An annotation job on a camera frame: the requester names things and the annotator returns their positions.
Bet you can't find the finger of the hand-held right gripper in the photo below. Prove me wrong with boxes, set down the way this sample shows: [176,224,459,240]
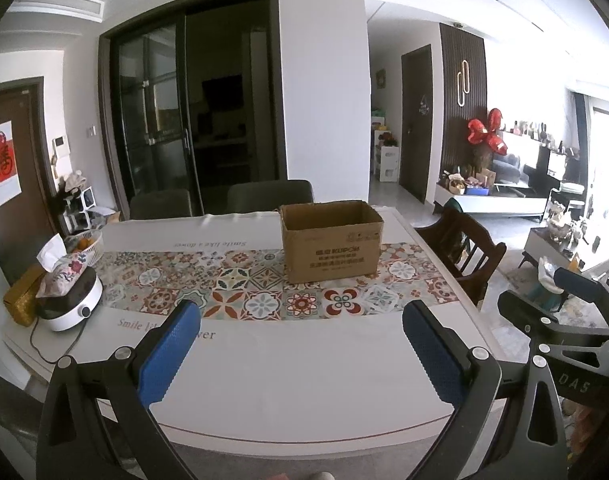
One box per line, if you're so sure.
[553,266,609,324]
[497,289,609,342]

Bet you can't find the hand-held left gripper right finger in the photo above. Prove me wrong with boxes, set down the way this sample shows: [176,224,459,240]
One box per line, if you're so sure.
[402,300,570,480]

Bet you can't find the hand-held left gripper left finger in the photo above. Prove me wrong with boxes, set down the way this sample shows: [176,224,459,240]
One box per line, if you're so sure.
[34,299,202,480]

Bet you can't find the brown cardboard box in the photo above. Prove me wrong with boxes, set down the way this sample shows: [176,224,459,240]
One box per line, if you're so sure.
[278,200,385,285]

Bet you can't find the low coffee table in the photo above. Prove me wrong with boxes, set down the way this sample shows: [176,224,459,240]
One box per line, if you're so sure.
[518,227,587,281]

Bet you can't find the dark wooden chair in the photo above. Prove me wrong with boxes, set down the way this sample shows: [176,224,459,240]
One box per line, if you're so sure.
[414,205,507,308]

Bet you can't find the white electric cooker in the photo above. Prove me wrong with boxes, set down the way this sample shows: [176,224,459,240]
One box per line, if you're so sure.
[37,265,104,333]

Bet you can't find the patterned white tablecloth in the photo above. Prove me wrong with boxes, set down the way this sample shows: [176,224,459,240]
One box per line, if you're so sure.
[4,205,490,443]

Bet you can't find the white media cabinet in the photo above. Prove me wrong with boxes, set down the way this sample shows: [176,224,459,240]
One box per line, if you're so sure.
[434,180,547,223]

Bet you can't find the floral tissue pack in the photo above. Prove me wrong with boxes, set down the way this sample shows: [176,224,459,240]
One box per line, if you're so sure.
[36,234,96,298]

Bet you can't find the white fruit basket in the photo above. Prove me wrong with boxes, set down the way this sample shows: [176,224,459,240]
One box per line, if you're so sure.
[64,230,105,266]

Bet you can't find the grey upholstered chair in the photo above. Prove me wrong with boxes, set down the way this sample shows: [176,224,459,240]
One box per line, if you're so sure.
[226,180,315,216]
[129,189,192,221]

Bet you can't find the yellow box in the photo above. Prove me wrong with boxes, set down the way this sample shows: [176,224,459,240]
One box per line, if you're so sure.
[3,264,48,328]

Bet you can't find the white cube shelf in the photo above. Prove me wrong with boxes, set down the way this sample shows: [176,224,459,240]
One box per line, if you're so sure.
[62,186,116,233]

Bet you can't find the red balloon decoration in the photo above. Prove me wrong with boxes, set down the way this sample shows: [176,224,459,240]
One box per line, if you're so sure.
[467,107,510,156]

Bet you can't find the small white hallway cabinet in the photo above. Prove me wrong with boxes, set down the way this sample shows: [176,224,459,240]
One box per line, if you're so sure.
[377,145,400,182]

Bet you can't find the brown interior door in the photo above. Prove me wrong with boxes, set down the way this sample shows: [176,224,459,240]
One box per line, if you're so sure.
[401,45,434,206]

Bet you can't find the brown entrance door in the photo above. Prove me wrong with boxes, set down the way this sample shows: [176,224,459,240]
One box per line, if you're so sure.
[0,77,60,281]

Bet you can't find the dark glass sliding door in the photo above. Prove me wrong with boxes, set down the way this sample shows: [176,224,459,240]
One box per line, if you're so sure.
[99,0,288,216]

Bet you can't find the black power cable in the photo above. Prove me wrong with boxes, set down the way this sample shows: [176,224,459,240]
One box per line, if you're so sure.
[29,310,81,366]

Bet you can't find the white wall intercom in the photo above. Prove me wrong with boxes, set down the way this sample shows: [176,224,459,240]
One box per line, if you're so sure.
[52,137,70,181]

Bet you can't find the dark slatted wall panel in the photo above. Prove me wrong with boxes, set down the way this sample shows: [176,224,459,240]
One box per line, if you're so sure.
[439,22,487,181]

